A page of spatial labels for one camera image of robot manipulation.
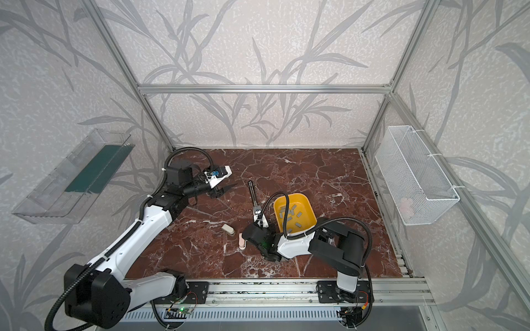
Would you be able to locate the pink mini stapler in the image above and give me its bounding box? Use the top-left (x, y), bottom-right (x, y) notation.
top-left (239, 233), bottom-right (247, 250)

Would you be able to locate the black stapler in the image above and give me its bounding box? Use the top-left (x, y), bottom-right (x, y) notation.
top-left (248, 181), bottom-right (269, 228)

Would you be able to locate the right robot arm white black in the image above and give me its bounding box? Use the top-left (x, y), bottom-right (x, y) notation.
top-left (241, 192), bottom-right (373, 307)

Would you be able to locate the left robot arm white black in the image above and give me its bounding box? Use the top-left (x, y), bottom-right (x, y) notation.
top-left (44, 147), bottom-right (233, 330)

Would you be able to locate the yellow plastic tray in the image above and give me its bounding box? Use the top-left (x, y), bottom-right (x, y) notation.
top-left (273, 193), bottom-right (317, 235)

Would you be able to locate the left circuit board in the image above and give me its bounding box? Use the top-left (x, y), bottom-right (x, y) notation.
top-left (164, 307), bottom-right (195, 320)

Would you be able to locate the pink object in basket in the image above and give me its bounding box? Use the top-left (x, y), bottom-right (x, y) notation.
top-left (398, 197), bottom-right (415, 220)

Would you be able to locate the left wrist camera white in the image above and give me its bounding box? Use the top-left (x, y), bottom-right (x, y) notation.
top-left (204, 165), bottom-right (232, 188)

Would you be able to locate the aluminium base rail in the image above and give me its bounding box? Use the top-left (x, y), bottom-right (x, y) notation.
top-left (84, 278), bottom-right (436, 309)

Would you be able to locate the clear acrylic wall shelf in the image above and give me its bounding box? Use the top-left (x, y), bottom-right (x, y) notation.
top-left (12, 129), bottom-right (135, 225)

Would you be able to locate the white wire mesh basket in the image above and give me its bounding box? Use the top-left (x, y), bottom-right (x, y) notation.
top-left (375, 126), bottom-right (460, 226)

